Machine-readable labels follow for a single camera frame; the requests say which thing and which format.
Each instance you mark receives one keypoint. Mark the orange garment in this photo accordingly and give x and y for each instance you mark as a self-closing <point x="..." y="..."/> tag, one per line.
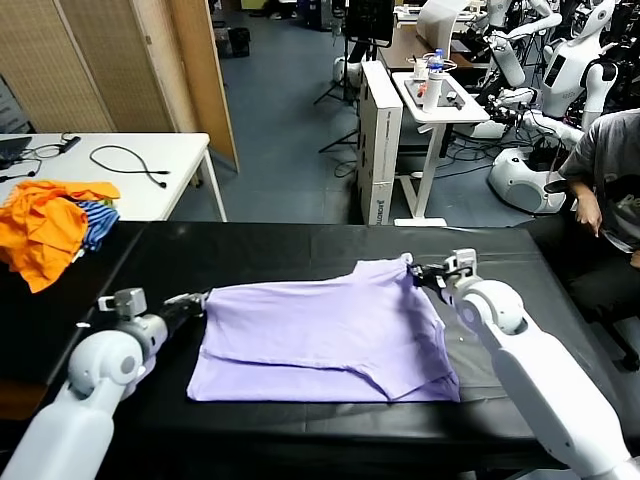
<point x="45" y="230"/>

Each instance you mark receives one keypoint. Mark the tall white cardboard box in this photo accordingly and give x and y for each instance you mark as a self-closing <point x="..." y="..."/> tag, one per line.
<point x="380" y="150"/>

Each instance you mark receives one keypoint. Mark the black table cover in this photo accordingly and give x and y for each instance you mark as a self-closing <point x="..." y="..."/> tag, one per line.
<point x="300" y="250"/>

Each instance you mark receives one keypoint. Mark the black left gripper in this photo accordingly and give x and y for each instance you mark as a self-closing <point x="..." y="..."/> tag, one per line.
<point x="175" y="322"/>

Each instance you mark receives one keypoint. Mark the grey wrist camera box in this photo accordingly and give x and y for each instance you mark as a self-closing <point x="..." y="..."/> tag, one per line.
<point x="127" y="302"/>
<point x="462" y="262"/>

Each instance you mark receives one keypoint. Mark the dark laptop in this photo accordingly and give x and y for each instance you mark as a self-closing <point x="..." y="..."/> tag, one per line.
<point x="12" y="149"/>

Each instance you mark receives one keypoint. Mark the bare person hand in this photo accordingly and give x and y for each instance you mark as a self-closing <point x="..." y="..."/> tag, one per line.
<point x="590" y="215"/>

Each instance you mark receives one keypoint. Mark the white humanoid robot black panel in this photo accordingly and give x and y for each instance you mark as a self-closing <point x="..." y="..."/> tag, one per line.
<point x="562" y="75"/>

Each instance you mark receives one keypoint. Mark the white rounded robot base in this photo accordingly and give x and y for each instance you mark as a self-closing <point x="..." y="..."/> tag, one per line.
<point x="517" y="180"/>

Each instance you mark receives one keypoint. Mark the white cup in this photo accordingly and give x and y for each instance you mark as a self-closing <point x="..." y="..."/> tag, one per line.
<point x="420" y="69"/>

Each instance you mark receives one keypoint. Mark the white humanoid robot raised arm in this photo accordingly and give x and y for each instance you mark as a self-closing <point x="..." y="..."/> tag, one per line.
<point x="510" y="62"/>

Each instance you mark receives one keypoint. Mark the seated person grey shirt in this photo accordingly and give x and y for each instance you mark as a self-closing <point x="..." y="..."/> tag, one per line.
<point x="610" y="165"/>

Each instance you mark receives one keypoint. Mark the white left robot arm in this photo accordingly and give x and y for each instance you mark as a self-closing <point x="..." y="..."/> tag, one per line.
<point x="90" y="380"/>

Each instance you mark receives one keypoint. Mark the black waste bin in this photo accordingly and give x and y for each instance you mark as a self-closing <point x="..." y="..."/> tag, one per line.
<point x="239" y="42"/>

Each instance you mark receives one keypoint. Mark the white curved machine cover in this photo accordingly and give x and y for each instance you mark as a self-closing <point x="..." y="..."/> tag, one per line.
<point x="435" y="20"/>

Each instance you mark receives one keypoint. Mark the bare person forearm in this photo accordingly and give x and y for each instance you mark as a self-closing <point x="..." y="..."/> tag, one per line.
<point x="586" y="192"/>

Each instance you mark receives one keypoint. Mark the wooden folding screen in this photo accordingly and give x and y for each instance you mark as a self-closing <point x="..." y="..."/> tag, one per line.
<point x="100" y="60"/>

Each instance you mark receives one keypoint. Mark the brown desk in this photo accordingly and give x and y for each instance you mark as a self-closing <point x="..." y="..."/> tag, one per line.
<point x="400" y="50"/>

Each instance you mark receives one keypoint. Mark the white reclined robot arm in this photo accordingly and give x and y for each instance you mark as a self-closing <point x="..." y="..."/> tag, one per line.
<point x="555" y="127"/>

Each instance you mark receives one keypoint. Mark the black tray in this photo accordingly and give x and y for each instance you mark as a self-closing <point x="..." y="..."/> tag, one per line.
<point x="442" y="89"/>

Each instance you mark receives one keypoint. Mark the lavender t-shirt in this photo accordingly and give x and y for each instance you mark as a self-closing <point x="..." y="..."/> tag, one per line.
<point x="310" y="330"/>

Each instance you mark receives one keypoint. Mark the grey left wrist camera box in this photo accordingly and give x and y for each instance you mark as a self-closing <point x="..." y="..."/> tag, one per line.
<point x="127" y="302"/>

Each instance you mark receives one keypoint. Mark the small white dome base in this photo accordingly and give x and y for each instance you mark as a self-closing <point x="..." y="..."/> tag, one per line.
<point x="345" y="72"/>

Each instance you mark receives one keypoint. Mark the small white standing desk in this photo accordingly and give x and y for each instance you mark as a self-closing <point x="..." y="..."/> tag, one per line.
<point x="450" y="117"/>

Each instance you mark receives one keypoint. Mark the black monitor on stand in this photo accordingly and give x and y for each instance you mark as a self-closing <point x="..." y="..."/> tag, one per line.
<point x="370" y="20"/>

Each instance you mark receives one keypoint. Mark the white tumbler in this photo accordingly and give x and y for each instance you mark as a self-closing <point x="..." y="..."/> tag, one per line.
<point x="431" y="96"/>

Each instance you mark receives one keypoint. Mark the white table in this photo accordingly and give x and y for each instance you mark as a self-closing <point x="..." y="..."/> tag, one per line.
<point x="150" y="155"/>

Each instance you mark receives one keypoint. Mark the blue striped garment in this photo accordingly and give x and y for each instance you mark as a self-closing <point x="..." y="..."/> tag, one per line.
<point x="100" y="220"/>

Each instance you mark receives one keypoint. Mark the black tripod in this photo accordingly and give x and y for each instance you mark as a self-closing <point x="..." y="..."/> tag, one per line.
<point x="345" y="75"/>

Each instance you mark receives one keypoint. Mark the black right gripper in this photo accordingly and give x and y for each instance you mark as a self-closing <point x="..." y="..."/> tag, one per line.
<point x="447" y="285"/>

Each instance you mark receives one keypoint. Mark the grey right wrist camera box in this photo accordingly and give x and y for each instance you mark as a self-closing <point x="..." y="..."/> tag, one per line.
<point x="462" y="262"/>

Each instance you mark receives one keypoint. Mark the blue capped water bottle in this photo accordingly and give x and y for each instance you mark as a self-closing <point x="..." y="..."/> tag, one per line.
<point x="437" y="61"/>

